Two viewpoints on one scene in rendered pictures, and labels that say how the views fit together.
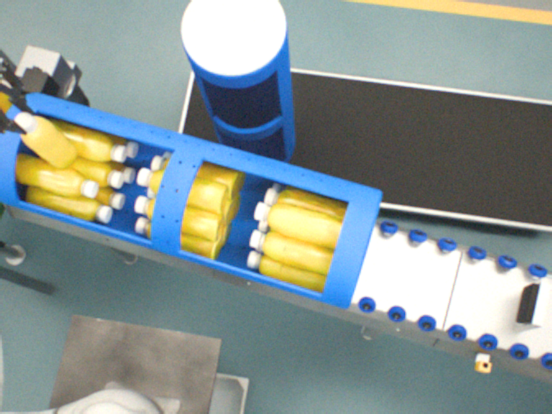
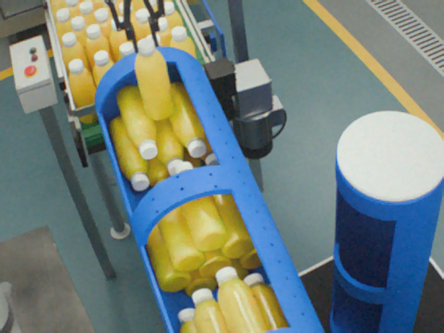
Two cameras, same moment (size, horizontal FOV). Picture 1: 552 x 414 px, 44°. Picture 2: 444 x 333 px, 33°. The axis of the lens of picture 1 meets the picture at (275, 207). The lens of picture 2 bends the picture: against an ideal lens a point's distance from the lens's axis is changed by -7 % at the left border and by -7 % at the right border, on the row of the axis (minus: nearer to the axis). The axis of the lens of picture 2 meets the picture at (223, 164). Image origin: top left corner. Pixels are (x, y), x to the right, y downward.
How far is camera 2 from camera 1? 0.65 m
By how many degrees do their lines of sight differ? 32
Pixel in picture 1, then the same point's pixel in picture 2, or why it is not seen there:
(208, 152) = (242, 191)
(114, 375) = (17, 285)
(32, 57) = (250, 67)
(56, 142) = (154, 83)
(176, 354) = (64, 319)
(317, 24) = not seen: outside the picture
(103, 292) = (139, 316)
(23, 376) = not seen: hidden behind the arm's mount
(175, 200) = (173, 194)
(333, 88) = not seen: outside the picture
